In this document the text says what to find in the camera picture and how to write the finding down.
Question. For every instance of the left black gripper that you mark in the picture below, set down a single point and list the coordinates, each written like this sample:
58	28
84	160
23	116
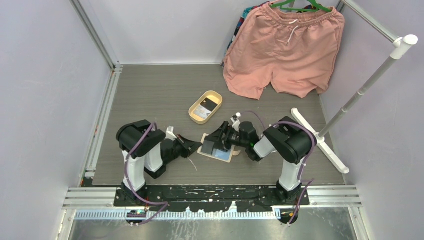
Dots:
189	147

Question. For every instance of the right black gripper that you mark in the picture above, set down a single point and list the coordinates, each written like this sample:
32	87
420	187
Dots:
217	135

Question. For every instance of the beige leather card holder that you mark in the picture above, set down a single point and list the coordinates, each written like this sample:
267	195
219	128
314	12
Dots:
210	152

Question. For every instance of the beige oval plastic tray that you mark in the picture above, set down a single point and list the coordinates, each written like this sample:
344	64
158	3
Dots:
214	96

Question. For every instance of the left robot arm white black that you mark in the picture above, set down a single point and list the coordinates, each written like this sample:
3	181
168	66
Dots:
148	150

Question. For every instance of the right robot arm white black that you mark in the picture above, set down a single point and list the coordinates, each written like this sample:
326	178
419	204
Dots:
293	142

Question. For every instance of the silver vip card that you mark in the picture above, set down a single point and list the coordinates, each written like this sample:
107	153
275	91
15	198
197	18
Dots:
201	112

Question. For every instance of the black vip card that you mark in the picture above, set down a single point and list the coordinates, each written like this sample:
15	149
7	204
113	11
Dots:
208	104

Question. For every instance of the pink shorts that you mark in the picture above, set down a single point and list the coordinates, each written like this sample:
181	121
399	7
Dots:
293	52

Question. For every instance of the colourful patterned garment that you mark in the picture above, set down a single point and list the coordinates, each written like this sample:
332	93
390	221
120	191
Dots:
240	22

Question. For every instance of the white clothes rack stand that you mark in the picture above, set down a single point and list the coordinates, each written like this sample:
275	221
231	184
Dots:
401	47

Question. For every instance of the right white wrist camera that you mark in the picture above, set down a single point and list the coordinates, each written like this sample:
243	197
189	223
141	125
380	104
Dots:
236	121

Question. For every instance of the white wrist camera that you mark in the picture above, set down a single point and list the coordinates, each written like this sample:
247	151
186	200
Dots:
236	121
170	133

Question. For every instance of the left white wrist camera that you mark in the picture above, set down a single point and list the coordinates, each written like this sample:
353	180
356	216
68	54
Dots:
170	133

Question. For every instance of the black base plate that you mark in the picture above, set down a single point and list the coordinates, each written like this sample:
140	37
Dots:
209	198

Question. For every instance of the aluminium frame rail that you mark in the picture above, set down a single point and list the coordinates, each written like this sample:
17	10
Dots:
94	27

